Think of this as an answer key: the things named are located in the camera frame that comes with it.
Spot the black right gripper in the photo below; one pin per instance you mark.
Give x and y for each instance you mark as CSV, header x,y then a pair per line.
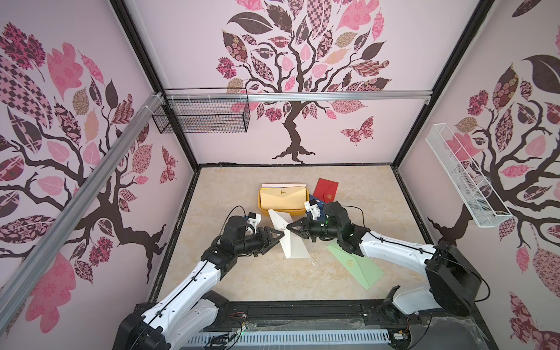
x,y
305,227

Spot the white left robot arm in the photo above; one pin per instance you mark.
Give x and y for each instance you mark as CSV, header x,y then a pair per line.
x,y
193,306

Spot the mint green envelope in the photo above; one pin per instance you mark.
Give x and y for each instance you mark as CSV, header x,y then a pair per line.
x,y
364,270

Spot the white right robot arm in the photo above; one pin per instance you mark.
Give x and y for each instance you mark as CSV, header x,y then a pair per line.
x,y
450,283

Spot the black wire basket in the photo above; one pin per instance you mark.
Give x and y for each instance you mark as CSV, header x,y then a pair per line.
x,y
203,111

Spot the yellow plastic storage box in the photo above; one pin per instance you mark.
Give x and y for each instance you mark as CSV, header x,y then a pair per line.
x,y
291,212

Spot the white wire basket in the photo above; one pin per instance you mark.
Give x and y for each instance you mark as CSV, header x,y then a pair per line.
x,y
456,152

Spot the pink envelope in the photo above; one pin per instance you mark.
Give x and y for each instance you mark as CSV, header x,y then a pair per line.
x,y
282,185

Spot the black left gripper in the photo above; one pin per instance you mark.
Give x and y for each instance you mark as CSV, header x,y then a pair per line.
x,y
263,245

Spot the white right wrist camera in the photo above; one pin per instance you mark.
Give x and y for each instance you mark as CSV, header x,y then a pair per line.
x,y
311,211

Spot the navy blue envelope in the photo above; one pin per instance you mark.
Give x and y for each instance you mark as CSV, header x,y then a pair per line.
x,y
319,206

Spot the red envelope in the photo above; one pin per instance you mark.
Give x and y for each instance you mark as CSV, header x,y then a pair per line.
x,y
325,190

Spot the white envelope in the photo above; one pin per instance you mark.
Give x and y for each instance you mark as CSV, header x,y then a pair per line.
x,y
292,244

